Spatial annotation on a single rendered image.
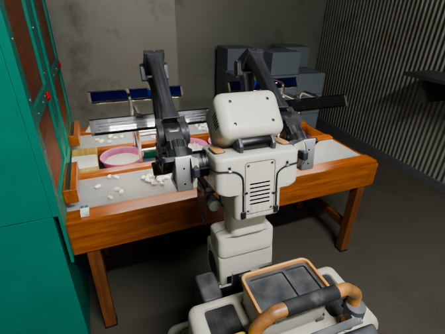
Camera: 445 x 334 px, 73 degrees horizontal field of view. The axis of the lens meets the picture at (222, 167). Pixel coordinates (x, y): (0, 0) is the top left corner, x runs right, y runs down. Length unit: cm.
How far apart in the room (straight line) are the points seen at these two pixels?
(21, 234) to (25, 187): 22
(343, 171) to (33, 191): 163
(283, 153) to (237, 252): 41
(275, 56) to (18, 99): 289
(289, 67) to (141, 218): 276
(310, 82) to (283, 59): 50
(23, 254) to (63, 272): 19
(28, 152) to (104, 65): 222
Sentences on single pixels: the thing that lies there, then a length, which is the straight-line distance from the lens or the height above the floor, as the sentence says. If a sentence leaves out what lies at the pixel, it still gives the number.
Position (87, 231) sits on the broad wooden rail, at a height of 70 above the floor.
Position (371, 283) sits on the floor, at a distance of 238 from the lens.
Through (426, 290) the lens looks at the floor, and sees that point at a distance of 252.
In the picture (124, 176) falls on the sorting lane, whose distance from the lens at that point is 182.
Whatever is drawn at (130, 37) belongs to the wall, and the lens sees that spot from 338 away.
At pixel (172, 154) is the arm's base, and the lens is 93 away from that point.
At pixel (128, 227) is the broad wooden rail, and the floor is 67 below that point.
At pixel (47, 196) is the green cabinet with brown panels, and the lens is 138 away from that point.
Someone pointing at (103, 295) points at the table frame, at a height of 26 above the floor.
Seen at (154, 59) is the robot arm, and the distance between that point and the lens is 122.
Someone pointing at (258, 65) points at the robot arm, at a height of 140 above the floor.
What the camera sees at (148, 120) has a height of 108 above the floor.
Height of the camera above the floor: 162
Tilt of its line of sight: 28 degrees down
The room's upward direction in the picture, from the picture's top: 1 degrees clockwise
